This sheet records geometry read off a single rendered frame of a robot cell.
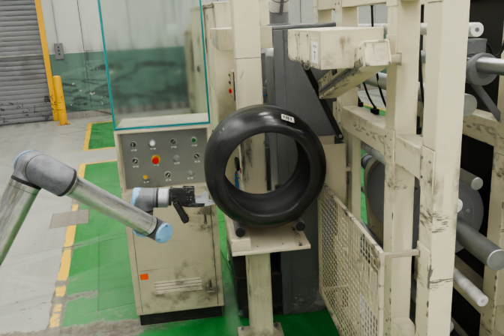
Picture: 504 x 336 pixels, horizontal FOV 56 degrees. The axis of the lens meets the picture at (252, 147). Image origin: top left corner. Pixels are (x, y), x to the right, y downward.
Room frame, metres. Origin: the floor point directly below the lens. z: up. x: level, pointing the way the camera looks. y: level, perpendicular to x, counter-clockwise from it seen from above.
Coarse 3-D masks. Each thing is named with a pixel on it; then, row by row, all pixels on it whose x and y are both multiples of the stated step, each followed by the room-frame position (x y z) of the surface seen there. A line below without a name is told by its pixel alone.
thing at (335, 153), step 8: (320, 136) 2.54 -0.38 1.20; (328, 136) 2.55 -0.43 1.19; (336, 136) 2.52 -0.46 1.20; (328, 144) 2.55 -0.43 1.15; (336, 144) 2.36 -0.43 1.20; (344, 144) 2.36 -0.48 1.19; (328, 152) 2.36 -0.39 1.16; (336, 152) 2.36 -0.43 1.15; (344, 152) 2.36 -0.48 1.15; (328, 160) 2.36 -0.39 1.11; (336, 160) 2.36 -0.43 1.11; (344, 160) 2.36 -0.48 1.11; (328, 168) 2.36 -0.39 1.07; (336, 168) 2.36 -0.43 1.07; (344, 168) 2.36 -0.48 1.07; (328, 176) 2.36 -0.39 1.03; (336, 176) 2.36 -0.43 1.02; (344, 176) 2.36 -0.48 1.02; (328, 184) 2.35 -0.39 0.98; (336, 184) 2.36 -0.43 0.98; (344, 184) 2.36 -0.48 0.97; (336, 192) 2.36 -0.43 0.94; (344, 192) 2.36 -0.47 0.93
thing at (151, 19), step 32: (128, 0) 2.68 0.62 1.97; (160, 0) 2.70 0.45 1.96; (192, 0) 2.71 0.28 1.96; (128, 32) 2.68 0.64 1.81; (160, 32) 2.69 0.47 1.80; (192, 32) 2.71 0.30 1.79; (128, 64) 2.67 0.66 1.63; (160, 64) 2.69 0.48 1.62; (192, 64) 2.71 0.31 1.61; (128, 96) 2.67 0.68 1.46; (160, 96) 2.69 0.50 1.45; (192, 96) 2.71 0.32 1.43; (128, 128) 2.66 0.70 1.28
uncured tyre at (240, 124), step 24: (240, 120) 2.03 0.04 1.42; (264, 120) 2.02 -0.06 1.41; (216, 144) 2.02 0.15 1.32; (312, 144) 2.03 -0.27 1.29; (216, 168) 1.99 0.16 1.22; (312, 168) 2.03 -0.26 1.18; (216, 192) 1.99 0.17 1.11; (240, 192) 2.26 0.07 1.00; (288, 192) 2.28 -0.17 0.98; (312, 192) 2.03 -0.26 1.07; (240, 216) 2.00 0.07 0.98; (264, 216) 2.00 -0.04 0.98; (288, 216) 2.02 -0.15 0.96
